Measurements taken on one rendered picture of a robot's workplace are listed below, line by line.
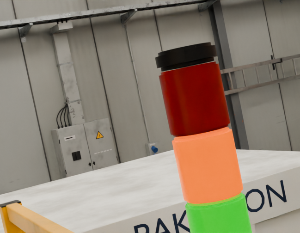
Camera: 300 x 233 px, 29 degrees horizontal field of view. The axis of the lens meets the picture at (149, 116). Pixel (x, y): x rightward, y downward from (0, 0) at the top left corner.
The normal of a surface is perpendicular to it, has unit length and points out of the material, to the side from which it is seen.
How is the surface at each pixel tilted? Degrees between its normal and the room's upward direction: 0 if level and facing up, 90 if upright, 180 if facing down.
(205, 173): 90
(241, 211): 90
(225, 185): 90
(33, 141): 90
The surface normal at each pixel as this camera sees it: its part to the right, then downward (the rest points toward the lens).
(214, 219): -0.22, 0.10
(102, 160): 0.47, -0.05
